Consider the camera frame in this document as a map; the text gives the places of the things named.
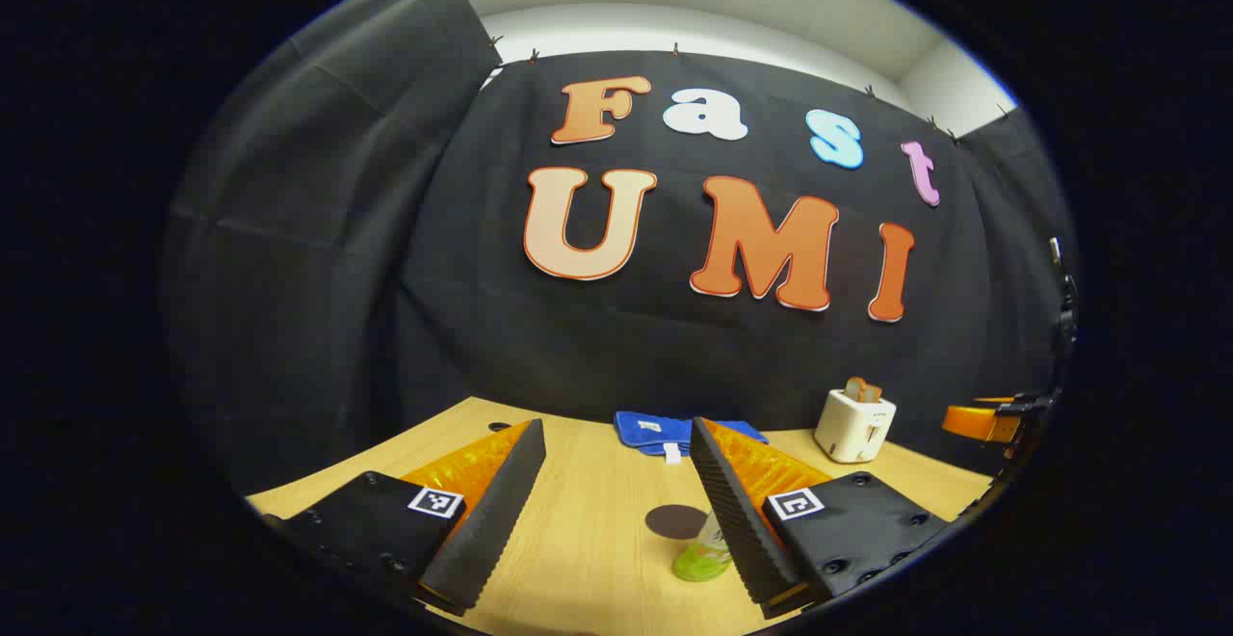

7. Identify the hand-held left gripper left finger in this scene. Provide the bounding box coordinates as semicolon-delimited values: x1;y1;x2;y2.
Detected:
258;418;547;618

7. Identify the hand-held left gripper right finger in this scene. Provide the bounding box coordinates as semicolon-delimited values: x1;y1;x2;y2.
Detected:
689;416;955;621

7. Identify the clear water bottle green label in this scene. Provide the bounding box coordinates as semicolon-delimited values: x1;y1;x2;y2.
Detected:
672;511;733;584

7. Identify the dark round coaster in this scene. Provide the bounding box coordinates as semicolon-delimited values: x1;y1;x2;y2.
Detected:
645;504;710;541

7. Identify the white toaster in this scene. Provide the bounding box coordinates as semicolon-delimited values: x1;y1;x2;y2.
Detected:
814;388;897;464

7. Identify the blue folded towel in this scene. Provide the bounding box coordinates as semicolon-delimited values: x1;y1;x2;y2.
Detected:
615;411;769;464

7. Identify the black backdrop cloth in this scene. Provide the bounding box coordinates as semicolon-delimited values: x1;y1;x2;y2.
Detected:
159;0;1080;497

